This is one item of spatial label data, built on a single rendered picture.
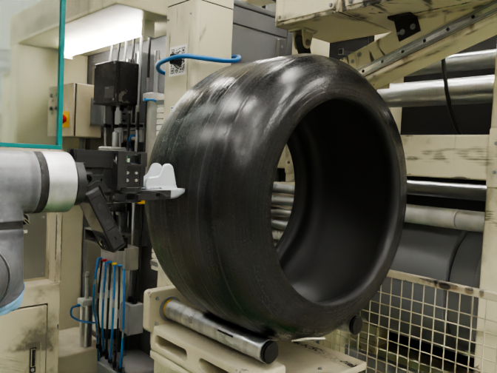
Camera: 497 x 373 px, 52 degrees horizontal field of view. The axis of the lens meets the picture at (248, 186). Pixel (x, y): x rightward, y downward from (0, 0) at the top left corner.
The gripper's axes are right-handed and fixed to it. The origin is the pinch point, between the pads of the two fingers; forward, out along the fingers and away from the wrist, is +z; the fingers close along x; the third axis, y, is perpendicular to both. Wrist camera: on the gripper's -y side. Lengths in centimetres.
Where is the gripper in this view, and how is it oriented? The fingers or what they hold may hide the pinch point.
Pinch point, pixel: (177, 194)
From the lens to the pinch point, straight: 91.6
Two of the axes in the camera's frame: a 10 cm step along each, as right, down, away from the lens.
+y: 0.4, -10.0, -0.5
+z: 7.4, 0.0, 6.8
